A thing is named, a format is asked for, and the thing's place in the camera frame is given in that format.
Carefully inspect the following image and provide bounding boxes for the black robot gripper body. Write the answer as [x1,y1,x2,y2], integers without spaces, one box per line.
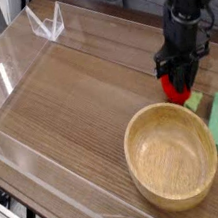
[154,39,210,79]

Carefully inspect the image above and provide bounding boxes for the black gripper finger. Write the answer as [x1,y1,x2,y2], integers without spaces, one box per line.
[170,66,186,93]
[184,60,199,89]

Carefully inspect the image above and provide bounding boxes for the red plush strawberry green leaf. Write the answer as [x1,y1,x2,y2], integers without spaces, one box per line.
[159,68,207,117]

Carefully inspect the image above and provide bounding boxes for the clear acrylic corner bracket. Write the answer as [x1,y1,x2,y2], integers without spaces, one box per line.
[25,2,65,42]

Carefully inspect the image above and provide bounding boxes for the clear acrylic tray walls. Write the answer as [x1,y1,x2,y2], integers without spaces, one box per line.
[0,0,218,218]

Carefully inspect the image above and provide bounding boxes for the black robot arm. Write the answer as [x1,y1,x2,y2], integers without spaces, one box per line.
[154,0,215,94]

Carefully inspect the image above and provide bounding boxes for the wooden bowl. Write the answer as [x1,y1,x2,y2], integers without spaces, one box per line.
[123,102,218,212]

